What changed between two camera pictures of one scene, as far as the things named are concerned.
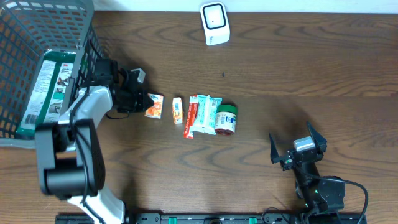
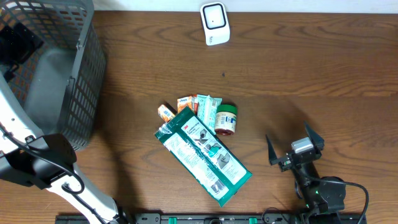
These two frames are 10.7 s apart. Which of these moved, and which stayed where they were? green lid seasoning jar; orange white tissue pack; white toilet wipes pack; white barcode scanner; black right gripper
Moved: orange white tissue pack
Stayed: green lid seasoning jar; white barcode scanner; black right gripper; white toilet wipes pack
